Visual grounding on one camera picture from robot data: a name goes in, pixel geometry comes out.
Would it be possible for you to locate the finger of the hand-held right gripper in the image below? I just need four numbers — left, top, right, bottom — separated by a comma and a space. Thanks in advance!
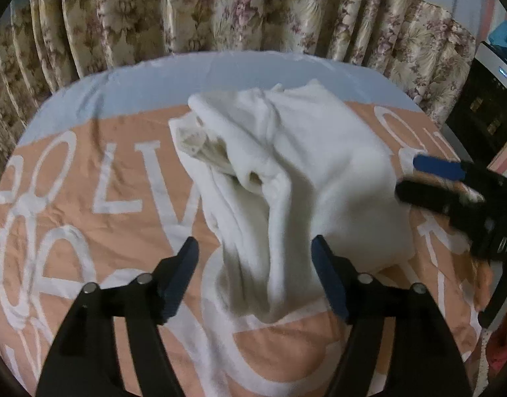
395, 178, 492, 236
412, 154, 507, 193

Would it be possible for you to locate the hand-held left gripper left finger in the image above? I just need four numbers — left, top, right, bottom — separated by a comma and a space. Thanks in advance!
36, 237, 201, 397

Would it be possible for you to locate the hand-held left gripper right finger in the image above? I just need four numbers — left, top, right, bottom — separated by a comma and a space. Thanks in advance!
310, 235, 474, 397

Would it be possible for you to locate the white garment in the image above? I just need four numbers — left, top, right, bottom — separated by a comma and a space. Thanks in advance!
168, 80, 416, 324

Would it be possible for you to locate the person's right forearm pink sleeve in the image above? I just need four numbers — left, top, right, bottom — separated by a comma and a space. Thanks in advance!
486, 320, 507, 383

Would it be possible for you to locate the dark ornate cabinet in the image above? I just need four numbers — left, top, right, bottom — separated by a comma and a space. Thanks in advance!
444, 60, 507, 174

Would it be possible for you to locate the black and white appliance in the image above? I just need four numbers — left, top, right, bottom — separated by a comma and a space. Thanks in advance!
475, 39, 507, 89

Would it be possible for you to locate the orange and blue printed bedsheet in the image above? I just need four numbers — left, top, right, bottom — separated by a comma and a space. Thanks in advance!
0, 52, 492, 397

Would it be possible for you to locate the floral curtain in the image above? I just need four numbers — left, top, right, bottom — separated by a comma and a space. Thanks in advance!
0, 0, 480, 201

